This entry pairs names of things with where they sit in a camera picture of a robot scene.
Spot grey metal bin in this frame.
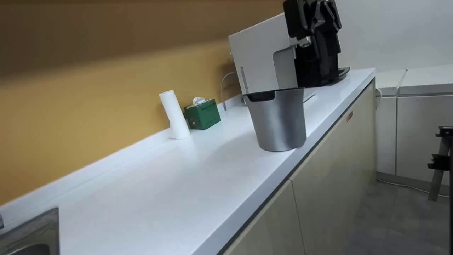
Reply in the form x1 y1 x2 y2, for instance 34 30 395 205
245 88 307 152

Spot white paper towel roll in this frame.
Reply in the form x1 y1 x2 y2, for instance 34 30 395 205
160 91 190 139

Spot beige base cabinets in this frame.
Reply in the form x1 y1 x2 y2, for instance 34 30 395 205
221 84 375 255

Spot green tissue box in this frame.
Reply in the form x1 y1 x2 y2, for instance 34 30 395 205
183 100 221 131

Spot black tripod stand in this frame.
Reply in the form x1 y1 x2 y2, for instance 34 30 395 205
426 125 453 203

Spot white board against wall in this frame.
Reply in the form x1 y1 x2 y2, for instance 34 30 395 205
228 13 302 101

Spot steel sink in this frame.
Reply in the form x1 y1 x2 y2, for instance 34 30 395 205
0 209 61 255

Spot black coffee machine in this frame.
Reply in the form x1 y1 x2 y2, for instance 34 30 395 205
295 30 350 88

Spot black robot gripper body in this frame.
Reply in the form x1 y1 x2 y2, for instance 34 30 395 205
283 0 343 40

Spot white low cabinet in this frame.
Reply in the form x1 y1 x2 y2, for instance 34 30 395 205
377 64 453 183

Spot white cable on wall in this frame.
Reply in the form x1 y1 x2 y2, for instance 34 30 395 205
218 70 238 112

